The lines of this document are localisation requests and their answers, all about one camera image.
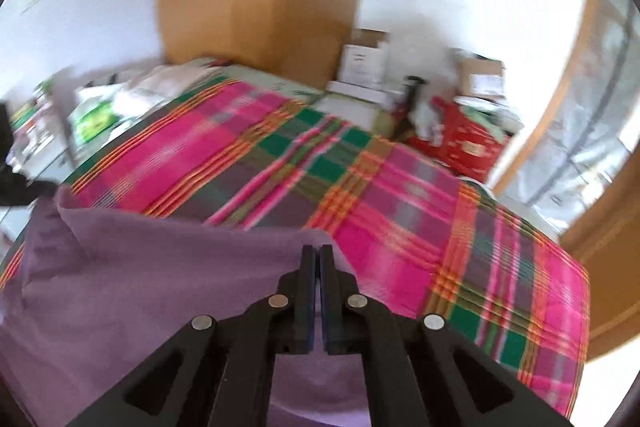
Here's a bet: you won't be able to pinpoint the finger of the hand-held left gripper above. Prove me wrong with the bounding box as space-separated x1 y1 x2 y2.
0 169 58 208

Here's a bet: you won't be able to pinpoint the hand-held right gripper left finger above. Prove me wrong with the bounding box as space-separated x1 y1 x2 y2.
65 244 319 427

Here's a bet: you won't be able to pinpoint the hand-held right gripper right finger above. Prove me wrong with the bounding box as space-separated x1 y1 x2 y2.
320 244 576 427

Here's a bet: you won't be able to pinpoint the purple fleece garment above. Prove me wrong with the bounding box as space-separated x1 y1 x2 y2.
0 184 371 427

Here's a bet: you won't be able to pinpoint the green packet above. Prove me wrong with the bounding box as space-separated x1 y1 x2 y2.
70 99 121 142

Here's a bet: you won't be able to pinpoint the pink green plaid bed sheet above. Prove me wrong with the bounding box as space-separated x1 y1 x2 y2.
0 74 591 420

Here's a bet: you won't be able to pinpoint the heap of white bags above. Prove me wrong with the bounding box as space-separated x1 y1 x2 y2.
117 62 211 118

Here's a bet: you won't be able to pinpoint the red box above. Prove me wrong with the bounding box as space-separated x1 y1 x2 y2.
407 97 511 182

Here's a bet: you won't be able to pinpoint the flat white box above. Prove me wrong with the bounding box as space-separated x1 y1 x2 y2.
325 79 396 108

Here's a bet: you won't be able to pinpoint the black spray bottle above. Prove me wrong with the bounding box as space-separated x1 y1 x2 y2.
395 76 426 132

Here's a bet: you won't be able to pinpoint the white cardboard box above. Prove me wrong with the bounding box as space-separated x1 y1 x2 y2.
337 29 391 88

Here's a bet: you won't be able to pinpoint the pile of white green packets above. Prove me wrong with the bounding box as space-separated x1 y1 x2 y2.
452 94 526 138

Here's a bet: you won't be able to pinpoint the brown cardboard box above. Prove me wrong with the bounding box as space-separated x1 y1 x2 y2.
457 57 503 100

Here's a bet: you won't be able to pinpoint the wooden door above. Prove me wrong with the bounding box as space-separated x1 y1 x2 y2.
560 187 640 363

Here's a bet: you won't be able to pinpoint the clear plastic sheet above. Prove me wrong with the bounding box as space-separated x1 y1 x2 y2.
500 0 640 238

